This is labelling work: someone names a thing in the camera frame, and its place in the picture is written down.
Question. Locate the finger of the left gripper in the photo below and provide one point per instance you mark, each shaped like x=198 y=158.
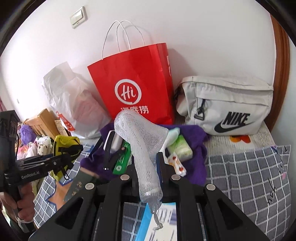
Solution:
x=33 y=159
x=70 y=154

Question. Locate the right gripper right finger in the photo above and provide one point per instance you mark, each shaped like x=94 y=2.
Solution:
x=204 y=213

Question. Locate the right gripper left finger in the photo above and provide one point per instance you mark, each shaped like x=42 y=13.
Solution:
x=94 y=213

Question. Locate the yellow black fabric pouch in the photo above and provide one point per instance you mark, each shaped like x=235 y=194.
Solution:
x=63 y=141

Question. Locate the green sachet packet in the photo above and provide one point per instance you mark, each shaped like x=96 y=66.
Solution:
x=124 y=159

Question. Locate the fruit print wipe sachet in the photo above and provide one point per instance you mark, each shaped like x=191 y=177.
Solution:
x=174 y=161

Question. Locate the green pocket tissue pack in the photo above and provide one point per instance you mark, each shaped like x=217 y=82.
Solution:
x=181 y=148

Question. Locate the white mesh net sleeve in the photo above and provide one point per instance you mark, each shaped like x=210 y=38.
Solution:
x=145 y=139

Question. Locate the person's left hand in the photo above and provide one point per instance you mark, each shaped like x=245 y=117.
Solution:
x=26 y=204

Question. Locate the brown patterned book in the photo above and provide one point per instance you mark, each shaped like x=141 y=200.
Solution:
x=61 y=129

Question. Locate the purple plush toy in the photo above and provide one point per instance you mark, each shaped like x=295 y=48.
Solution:
x=27 y=134

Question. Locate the purple towel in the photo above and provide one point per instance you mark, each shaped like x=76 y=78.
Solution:
x=195 y=167

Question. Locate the dark green tin box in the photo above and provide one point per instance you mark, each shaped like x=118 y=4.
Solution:
x=83 y=177

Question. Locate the white Miniso plastic bag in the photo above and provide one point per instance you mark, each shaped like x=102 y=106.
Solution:
x=73 y=103

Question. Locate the grey checkered cloth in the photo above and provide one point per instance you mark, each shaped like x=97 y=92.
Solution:
x=256 y=181

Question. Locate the patterned bed sheet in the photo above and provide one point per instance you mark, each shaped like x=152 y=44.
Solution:
x=220 y=145

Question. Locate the red paper shopping bag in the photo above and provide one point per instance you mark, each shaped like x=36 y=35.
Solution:
x=137 y=79

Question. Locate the grey Nike waist bag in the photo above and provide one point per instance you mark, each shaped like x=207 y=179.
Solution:
x=224 y=106

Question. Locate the white wall switch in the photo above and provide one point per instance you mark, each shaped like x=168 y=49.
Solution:
x=78 y=17

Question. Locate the wooden door frame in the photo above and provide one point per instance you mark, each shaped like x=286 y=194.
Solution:
x=281 y=73

